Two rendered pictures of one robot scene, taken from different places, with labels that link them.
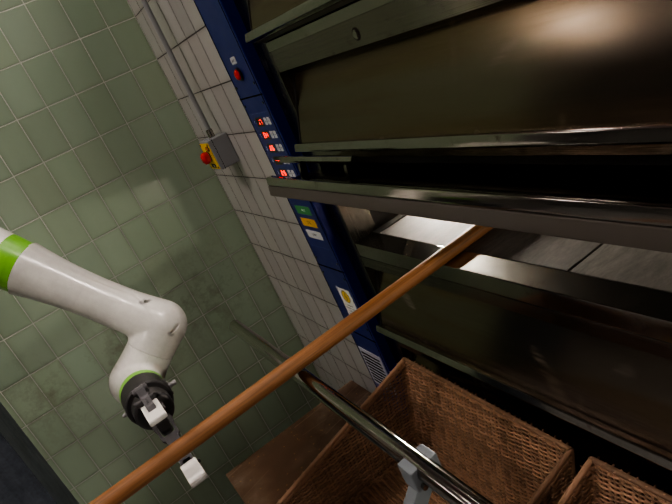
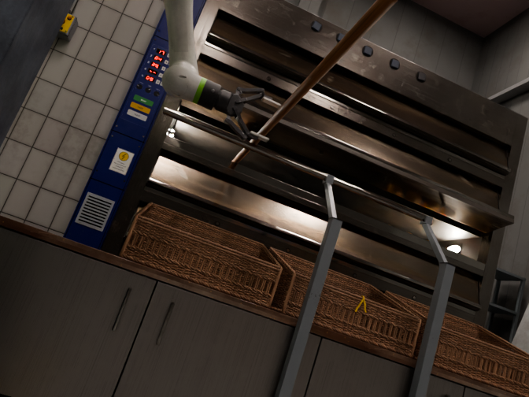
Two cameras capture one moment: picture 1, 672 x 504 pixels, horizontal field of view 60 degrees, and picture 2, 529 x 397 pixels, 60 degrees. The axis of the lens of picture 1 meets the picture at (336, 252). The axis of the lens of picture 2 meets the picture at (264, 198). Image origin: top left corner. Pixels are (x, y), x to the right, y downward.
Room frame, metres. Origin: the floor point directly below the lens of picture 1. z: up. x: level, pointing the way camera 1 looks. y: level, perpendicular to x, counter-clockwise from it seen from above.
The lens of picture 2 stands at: (0.46, 1.83, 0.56)
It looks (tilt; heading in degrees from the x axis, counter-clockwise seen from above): 13 degrees up; 282
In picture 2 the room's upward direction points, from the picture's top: 19 degrees clockwise
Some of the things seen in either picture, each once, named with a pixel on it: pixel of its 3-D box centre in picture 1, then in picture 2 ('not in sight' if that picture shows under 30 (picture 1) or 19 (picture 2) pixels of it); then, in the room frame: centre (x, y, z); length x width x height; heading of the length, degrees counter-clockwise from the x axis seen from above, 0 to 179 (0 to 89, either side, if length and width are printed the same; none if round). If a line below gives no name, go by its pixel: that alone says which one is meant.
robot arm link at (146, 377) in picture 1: (149, 398); (209, 95); (1.04, 0.46, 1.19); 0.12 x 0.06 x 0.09; 113
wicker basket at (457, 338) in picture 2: not in sight; (456, 341); (-0.13, -0.39, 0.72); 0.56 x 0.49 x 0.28; 22
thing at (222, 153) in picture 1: (218, 151); (61, 24); (1.92, 0.21, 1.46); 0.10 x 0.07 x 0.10; 22
